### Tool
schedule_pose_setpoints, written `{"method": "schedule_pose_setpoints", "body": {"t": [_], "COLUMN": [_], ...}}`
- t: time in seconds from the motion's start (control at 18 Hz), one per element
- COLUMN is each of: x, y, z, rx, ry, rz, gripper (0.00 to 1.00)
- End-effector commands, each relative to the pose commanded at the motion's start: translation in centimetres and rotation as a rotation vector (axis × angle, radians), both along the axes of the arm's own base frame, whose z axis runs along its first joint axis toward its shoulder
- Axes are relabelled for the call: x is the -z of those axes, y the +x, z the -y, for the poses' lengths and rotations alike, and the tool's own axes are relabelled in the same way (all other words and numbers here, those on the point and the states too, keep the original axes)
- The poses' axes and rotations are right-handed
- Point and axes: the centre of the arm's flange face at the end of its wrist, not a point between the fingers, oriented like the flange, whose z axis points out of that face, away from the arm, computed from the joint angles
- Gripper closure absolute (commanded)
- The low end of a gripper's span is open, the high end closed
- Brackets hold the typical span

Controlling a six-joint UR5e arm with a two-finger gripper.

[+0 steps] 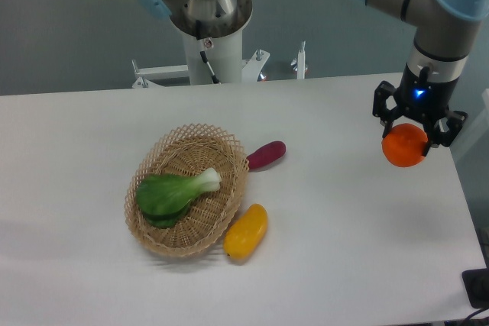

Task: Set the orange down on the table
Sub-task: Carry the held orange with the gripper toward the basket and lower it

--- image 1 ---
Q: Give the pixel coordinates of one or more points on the black device at table edge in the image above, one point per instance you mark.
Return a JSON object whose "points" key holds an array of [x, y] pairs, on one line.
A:
{"points": [[476, 287]]}

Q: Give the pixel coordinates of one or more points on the white metal mounting frame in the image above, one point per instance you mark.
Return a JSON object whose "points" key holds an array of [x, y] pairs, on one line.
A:
{"points": [[252, 70]]}

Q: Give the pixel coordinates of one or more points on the green bok choy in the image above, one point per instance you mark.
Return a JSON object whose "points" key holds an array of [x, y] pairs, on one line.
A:
{"points": [[164, 199]]}

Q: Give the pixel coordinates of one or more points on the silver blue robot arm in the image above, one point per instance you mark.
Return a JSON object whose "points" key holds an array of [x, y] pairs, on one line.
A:
{"points": [[445, 33]]}

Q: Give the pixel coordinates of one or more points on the orange fruit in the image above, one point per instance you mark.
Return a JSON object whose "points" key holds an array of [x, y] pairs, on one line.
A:
{"points": [[404, 145]]}

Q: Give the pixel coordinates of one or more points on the woven wicker basket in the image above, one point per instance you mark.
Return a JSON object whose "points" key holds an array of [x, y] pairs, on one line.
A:
{"points": [[188, 151]]}

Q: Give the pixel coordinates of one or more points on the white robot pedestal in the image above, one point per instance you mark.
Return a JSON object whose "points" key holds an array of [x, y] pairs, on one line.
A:
{"points": [[212, 38]]}

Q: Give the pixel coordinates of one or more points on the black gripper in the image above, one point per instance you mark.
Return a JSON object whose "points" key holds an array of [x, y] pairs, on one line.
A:
{"points": [[422, 101]]}

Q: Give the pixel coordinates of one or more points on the purple sweet potato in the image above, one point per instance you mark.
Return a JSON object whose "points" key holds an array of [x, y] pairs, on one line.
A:
{"points": [[266, 155]]}

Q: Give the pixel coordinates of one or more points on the yellow mango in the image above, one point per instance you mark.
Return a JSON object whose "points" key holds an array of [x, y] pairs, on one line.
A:
{"points": [[243, 237]]}

